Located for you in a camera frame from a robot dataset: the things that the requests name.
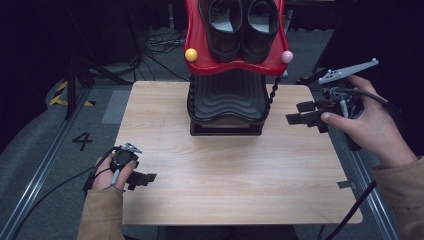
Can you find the grey tape piece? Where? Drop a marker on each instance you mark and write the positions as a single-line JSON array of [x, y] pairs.
[[346, 184]]

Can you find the person's left hand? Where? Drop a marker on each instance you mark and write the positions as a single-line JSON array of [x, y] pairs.
[[105, 178]]

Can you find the red and black shoe rack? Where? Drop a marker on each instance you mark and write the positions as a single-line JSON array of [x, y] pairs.
[[230, 96]]

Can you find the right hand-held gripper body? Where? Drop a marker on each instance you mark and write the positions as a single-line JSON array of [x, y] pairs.
[[340, 98]]

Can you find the grey metal floor rail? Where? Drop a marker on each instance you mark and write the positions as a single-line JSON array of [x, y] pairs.
[[376, 206], [40, 176]]

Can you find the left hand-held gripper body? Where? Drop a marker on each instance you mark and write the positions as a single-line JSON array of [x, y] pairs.
[[122, 159]]

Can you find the person's right hand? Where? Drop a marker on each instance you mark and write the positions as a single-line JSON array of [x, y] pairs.
[[376, 130]]

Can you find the black leather shoe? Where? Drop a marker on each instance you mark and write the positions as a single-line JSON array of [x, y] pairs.
[[223, 30], [261, 31]]

